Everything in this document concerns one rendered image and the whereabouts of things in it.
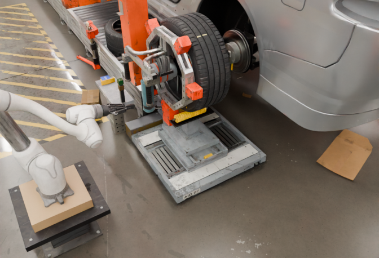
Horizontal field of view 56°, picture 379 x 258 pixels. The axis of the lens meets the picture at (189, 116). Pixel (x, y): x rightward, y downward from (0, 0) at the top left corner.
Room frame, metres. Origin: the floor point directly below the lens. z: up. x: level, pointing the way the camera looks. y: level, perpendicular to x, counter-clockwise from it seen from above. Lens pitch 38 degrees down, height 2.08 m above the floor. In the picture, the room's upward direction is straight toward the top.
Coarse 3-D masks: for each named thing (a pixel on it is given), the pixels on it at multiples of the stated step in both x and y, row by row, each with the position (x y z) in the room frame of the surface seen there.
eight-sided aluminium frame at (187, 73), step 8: (152, 32) 2.21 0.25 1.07; (160, 32) 2.11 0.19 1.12; (168, 32) 2.11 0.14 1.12; (152, 40) 2.24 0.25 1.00; (168, 40) 2.03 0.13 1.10; (152, 48) 2.33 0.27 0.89; (176, 56) 1.94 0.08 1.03; (184, 56) 1.94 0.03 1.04; (184, 64) 1.94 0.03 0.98; (184, 72) 1.86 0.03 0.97; (192, 72) 1.88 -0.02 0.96; (184, 80) 1.86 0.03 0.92; (192, 80) 1.88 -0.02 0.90; (160, 88) 2.19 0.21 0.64; (184, 88) 1.86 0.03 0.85; (160, 96) 2.15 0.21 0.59; (168, 96) 2.14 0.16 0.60; (184, 96) 1.86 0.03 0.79; (168, 104) 2.06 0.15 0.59; (176, 104) 1.96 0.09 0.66; (184, 104) 1.86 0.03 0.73
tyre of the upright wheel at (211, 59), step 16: (176, 16) 2.25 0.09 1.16; (192, 16) 2.21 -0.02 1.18; (176, 32) 2.11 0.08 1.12; (192, 32) 2.05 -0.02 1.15; (208, 32) 2.07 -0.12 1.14; (192, 48) 1.94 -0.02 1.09; (208, 48) 1.97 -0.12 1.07; (224, 48) 2.02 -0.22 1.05; (208, 64) 1.91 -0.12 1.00; (224, 64) 1.96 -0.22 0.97; (208, 80) 1.88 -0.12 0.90; (224, 80) 1.95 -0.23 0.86; (208, 96) 1.89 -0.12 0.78; (224, 96) 1.98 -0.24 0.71
